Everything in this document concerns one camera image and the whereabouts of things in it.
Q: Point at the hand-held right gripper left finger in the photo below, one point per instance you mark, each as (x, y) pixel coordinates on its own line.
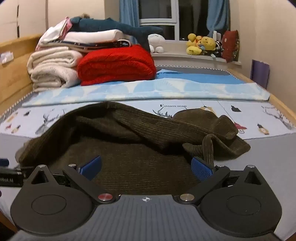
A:
(91, 168)

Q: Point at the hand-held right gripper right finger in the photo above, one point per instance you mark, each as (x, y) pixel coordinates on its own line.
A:
(201, 170)

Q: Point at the olive green knitted sweater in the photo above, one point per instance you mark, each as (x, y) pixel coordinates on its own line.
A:
(138, 129)

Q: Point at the deer and lamp printed bedsheet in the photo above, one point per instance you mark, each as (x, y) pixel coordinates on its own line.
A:
(272, 157)

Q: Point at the printed white bed sheet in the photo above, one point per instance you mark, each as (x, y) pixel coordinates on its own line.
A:
(252, 115)

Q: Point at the light blue patterned sheet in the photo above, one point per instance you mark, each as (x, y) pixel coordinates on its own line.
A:
(185, 88)

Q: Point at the red folded blanket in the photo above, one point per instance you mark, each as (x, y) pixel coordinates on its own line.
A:
(115, 64)

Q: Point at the cream folded blanket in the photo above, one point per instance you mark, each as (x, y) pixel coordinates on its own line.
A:
(50, 67)

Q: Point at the purple board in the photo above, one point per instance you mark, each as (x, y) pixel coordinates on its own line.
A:
(260, 73)

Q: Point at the dark trimmed folded cloth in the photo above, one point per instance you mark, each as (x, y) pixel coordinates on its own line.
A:
(99, 45)

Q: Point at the black and white striped plush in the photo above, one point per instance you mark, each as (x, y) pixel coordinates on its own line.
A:
(219, 46)

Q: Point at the yellow plush toy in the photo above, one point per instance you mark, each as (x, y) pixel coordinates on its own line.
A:
(193, 44)
(208, 44)

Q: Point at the red cushion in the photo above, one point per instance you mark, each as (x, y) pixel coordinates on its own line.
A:
(230, 45)

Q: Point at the white folded quilt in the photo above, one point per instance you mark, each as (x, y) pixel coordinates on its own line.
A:
(92, 36)

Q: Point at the white plush toy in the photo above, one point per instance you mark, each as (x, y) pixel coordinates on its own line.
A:
(156, 41)

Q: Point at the pink and white folded cloth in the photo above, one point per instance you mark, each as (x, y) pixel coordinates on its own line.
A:
(53, 32)

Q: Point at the blue shark plush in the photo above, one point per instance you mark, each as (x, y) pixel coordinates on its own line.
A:
(111, 25)

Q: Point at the blue curtain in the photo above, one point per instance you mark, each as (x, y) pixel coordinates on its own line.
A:
(128, 14)
(218, 16)

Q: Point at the white framed window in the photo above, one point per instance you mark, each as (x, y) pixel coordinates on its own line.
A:
(159, 20)

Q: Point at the wooden bed frame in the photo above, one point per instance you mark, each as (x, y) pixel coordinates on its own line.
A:
(13, 81)

